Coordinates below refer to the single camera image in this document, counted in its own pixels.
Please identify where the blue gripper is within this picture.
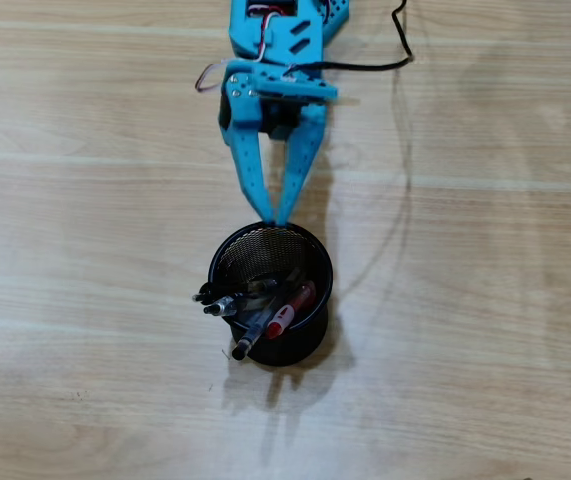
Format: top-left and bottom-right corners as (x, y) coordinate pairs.
(217, 60), (327, 225)

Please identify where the black retractable pen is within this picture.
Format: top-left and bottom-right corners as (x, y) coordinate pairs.
(192, 278), (291, 304)

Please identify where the grey grip clear pen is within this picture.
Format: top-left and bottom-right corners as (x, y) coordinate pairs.
(203, 294), (269, 318)

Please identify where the red retractable pen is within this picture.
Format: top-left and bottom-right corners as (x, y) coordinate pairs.
(264, 280), (318, 341)

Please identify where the capped clear gel pen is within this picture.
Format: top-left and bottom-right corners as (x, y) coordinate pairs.
(231, 267), (302, 362)

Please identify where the black mesh pen holder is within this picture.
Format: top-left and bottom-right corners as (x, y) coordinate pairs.
(207, 222), (335, 369)

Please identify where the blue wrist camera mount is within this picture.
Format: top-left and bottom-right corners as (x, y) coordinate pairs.
(253, 74), (340, 142)

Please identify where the red white servo wire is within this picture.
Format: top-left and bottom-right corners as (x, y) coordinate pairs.
(194, 9), (296, 95)

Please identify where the black camera cable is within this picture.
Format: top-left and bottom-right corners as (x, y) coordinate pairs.
(284, 0), (415, 81)

